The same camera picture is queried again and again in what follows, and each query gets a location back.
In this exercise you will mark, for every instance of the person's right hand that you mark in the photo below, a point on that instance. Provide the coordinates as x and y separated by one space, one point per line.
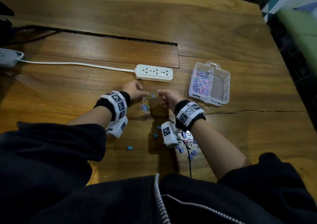
172 98

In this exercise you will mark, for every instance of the person's left hand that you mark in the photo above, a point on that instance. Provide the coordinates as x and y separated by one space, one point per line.
133 90

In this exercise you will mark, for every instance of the pile of pastel paper clips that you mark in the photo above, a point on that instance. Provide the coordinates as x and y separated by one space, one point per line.
144 108
201 82

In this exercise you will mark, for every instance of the scatter of small binder clips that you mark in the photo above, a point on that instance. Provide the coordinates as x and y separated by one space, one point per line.
154 136

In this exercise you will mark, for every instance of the clear plastic compartment box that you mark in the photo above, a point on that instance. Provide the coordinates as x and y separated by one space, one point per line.
219 85

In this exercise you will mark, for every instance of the person's left forearm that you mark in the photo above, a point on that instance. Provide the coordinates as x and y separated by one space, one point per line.
91 117

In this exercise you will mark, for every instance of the person's right forearm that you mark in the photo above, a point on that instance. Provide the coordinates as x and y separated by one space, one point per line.
218 149

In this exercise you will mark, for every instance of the white power strip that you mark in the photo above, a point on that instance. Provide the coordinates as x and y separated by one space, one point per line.
154 73

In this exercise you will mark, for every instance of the black zip jacket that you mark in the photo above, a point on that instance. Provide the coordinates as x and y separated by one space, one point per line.
49 181

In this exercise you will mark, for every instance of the grey power adapter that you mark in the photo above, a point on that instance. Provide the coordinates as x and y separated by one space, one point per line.
8 57

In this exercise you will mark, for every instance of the black desktop device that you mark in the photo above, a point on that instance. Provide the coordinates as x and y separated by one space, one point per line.
5 10

